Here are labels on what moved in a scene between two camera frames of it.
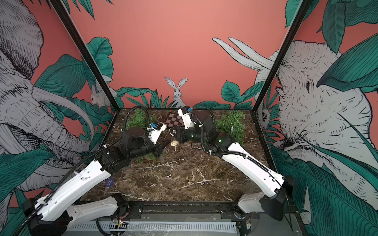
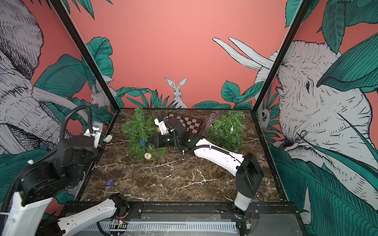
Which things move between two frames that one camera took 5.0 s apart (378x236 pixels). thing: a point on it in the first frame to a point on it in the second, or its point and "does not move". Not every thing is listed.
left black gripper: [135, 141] to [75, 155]
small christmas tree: [232, 123] does not move
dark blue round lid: [110, 183] does not move
